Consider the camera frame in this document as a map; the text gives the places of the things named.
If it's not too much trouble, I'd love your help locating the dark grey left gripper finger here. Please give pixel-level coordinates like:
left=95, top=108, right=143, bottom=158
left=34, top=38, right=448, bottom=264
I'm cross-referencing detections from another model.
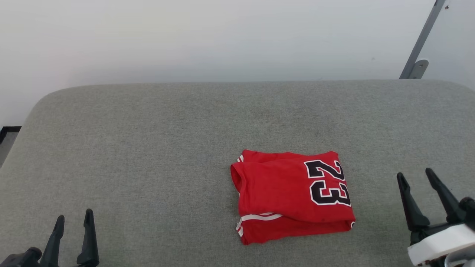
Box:
left=39, top=215, right=65, bottom=267
left=76, top=209, right=100, bottom=267

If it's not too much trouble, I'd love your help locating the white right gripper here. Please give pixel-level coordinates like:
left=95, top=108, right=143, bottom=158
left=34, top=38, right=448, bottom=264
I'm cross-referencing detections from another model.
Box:
left=396, top=168, right=475, bottom=266

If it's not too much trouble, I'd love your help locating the black baseboard strip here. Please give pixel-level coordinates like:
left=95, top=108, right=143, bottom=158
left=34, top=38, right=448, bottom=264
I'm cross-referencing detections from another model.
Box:
left=0, top=126, right=22, bottom=144

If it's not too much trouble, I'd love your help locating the red basketball jersey garment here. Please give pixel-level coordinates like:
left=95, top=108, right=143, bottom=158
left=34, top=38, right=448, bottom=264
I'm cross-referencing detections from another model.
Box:
left=230, top=149, right=356, bottom=245

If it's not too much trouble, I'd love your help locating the grey metal wall rail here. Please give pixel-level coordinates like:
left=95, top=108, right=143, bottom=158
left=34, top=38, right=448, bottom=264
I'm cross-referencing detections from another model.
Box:
left=399, top=0, right=446, bottom=79

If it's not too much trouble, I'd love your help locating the round white rail bracket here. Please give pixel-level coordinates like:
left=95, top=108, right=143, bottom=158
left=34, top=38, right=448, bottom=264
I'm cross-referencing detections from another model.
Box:
left=408, top=59, right=429, bottom=79

